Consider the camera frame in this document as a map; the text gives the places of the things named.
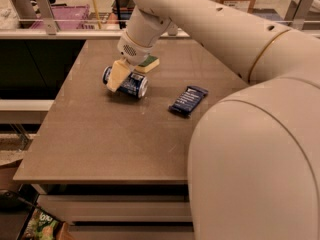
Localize lower white drawer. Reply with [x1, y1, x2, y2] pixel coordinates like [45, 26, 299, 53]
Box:
[69, 226, 195, 240]

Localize glass railing with metal posts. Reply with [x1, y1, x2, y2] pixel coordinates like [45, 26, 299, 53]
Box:
[0, 0, 320, 40]

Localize dark blue snack packet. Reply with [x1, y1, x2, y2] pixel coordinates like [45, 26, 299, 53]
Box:
[168, 86, 208, 117]

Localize blue pepsi can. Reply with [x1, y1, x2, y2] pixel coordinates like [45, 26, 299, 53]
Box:
[117, 72, 148, 99]

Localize upper white drawer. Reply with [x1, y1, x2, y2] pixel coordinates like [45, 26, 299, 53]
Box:
[38, 195, 192, 224]

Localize green snack bag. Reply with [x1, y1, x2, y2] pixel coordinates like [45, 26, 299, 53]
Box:
[21, 209, 62, 240]

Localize white drawer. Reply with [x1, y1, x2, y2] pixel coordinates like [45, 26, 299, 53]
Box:
[69, 226, 195, 240]
[38, 195, 192, 224]

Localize green and yellow sponge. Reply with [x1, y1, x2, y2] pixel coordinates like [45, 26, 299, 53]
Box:
[135, 55, 160, 73]

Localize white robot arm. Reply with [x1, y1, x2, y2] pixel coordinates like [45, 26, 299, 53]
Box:
[107, 0, 320, 240]

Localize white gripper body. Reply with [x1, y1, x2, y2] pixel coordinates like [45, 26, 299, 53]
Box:
[117, 31, 152, 66]

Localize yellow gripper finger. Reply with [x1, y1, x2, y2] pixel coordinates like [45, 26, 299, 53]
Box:
[107, 58, 131, 92]

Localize purple plastic crate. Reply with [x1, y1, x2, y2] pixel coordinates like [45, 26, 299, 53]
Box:
[31, 5, 89, 30]

